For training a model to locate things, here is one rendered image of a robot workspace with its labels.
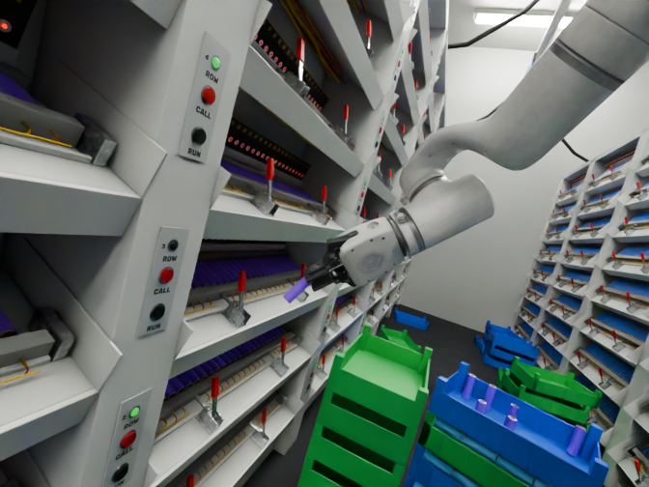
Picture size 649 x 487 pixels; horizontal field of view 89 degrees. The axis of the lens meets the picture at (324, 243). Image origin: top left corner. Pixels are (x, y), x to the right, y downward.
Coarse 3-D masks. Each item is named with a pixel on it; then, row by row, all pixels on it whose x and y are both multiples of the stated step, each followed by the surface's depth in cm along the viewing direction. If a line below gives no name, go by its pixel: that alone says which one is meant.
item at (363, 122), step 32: (384, 32) 94; (384, 64) 94; (352, 96) 97; (384, 96) 94; (352, 128) 97; (320, 160) 100; (352, 192) 97; (352, 224) 100; (320, 256) 100; (320, 320) 100; (320, 352) 108; (288, 384) 103; (288, 448) 106
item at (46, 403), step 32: (32, 256) 36; (0, 288) 36; (32, 288) 36; (64, 288) 34; (32, 320) 33; (64, 320) 34; (64, 352) 33; (96, 352) 33; (32, 384) 30; (64, 384) 31; (96, 384) 33; (0, 416) 26; (32, 416) 28; (64, 416) 31; (0, 448) 27
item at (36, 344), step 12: (12, 336) 30; (24, 336) 30; (36, 336) 31; (48, 336) 32; (0, 348) 28; (12, 348) 29; (24, 348) 29; (36, 348) 30; (48, 348) 32; (0, 360) 28; (12, 360) 29; (24, 360) 30; (36, 372) 30; (0, 384) 27
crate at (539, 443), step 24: (456, 384) 88; (480, 384) 86; (432, 408) 73; (456, 408) 70; (504, 408) 82; (528, 408) 79; (480, 432) 67; (504, 432) 65; (528, 432) 76; (552, 432) 76; (600, 432) 69; (504, 456) 64; (528, 456) 62; (552, 456) 60; (600, 456) 63; (552, 480) 59; (576, 480) 57; (600, 480) 56
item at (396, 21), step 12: (348, 0) 93; (360, 0) 88; (372, 0) 88; (384, 0) 78; (396, 0) 81; (372, 12) 94; (384, 12) 89; (396, 12) 84; (408, 12) 91; (396, 24) 88; (396, 36) 92
